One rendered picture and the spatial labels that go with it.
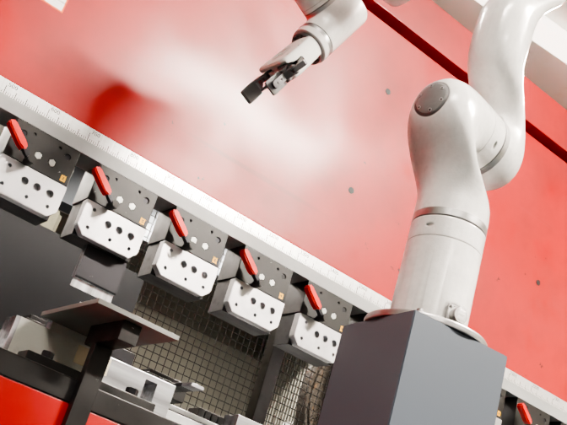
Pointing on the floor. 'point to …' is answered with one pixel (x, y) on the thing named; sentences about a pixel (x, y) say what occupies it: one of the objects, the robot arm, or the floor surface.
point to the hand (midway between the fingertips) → (260, 91)
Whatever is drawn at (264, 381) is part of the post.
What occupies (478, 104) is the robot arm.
